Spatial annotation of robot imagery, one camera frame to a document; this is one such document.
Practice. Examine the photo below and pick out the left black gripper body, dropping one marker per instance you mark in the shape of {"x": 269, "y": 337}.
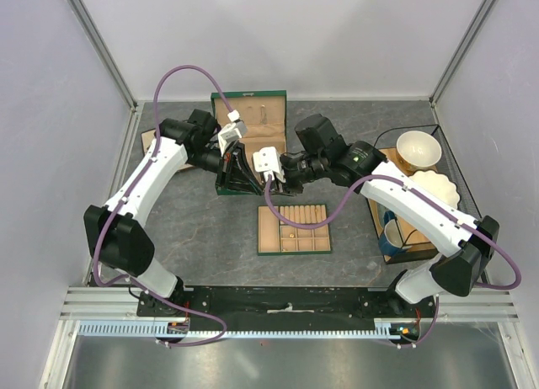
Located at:
{"x": 225, "y": 171}

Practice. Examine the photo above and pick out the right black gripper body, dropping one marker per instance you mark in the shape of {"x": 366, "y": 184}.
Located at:
{"x": 296, "y": 173}

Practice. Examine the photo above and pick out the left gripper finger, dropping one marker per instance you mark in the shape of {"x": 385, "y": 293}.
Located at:
{"x": 239, "y": 186}
{"x": 241, "y": 166}

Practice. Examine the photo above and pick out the green jewelry tray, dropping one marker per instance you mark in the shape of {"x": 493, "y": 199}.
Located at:
{"x": 273, "y": 234}

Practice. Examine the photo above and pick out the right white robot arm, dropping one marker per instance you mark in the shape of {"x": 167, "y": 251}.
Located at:
{"x": 464, "y": 244}

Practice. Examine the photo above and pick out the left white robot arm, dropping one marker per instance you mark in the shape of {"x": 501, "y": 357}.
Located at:
{"x": 115, "y": 230}

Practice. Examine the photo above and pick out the green jewelry box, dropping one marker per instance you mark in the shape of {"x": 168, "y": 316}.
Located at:
{"x": 264, "y": 114}

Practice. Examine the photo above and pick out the floral square ceramic plate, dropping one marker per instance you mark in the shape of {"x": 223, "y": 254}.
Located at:
{"x": 146, "y": 140}

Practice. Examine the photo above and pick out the blue mug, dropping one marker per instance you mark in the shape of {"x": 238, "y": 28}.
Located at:
{"x": 391, "y": 241}

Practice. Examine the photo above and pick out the yellow ceramic bowl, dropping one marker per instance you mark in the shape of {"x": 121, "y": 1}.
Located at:
{"x": 418, "y": 150}

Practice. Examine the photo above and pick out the white scalloped plate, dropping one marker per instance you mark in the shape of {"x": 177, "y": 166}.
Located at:
{"x": 438, "y": 185}

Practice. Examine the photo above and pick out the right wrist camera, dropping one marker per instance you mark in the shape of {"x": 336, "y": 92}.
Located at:
{"x": 266, "y": 161}

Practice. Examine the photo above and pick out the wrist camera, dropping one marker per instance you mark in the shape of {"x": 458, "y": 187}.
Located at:
{"x": 232, "y": 132}
{"x": 266, "y": 161}

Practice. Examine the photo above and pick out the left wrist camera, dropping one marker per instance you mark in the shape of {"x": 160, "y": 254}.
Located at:
{"x": 232, "y": 132}

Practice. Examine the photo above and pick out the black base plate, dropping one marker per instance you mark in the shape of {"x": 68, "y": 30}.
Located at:
{"x": 302, "y": 307}

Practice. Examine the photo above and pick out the grey cable duct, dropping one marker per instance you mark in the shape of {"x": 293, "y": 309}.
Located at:
{"x": 174, "y": 330}

